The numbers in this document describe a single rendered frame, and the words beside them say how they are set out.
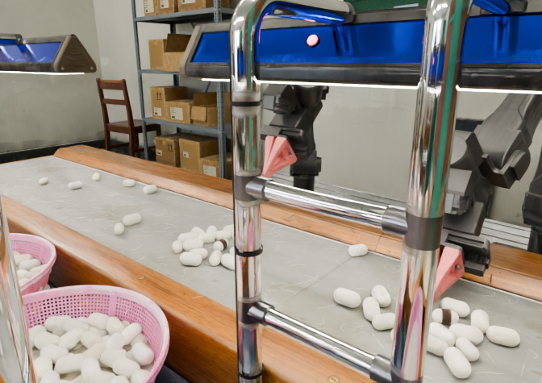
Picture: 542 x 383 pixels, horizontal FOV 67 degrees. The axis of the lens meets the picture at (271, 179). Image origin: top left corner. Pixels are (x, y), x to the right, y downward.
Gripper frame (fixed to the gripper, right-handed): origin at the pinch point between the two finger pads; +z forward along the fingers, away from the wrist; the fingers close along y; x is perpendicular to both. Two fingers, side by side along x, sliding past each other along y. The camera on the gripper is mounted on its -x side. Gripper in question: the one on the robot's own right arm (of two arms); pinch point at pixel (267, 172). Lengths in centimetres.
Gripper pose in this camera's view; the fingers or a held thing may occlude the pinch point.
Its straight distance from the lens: 79.1
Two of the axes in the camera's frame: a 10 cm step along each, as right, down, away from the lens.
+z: -4.7, 7.9, -3.9
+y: 7.9, 1.8, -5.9
